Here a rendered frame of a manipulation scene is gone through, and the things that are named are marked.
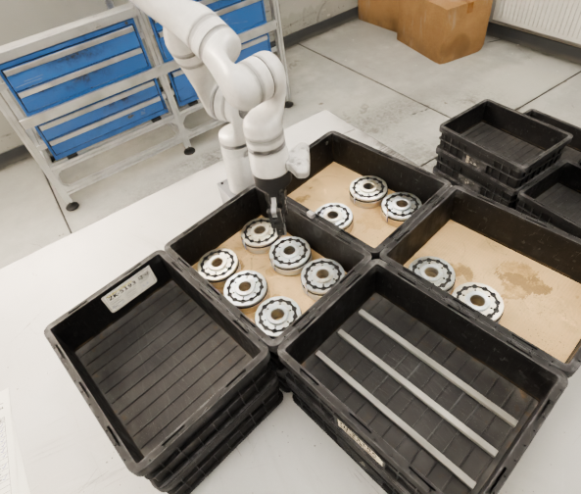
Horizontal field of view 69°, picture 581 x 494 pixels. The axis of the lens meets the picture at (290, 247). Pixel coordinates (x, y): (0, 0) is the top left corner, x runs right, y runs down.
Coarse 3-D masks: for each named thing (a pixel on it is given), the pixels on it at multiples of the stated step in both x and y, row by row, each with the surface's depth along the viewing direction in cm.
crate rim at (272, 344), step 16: (240, 192) 109; (224, 208) 106; (288, 208) 103; (320, 224) 98; (176, 240) 101; (176, 256) 97; (368, 256) 90; (192, 272) 93; (352, 272) 88; (208, 288) 90; (336, 288) 86; (224, 304) 86; (320, 304) 83; (240, 320) 83; (304, 320) 82
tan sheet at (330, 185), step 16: (320, 176) 125; (336, 176) 124; (352, 176) 124; (304, 192) 122; (320, 192) 121; (336, 192) 120; (352, 208) 115; (368, 224) 110; (384, 224) 109; (368, 240) 106
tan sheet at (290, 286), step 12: (228, 240) 112; (240, 240) 112; (240, 252) 109; (312, 252) 106; (240, 264) 106; (252, 264) 106; (264, 264) 105; (264, 276) 103; (276, 276) 102; (288, 276) 102; (300, 276) 101; (276, 288) 100; (288, 288) 99; (300, 288) 99; (300, 300) 97; (312, 300) 96
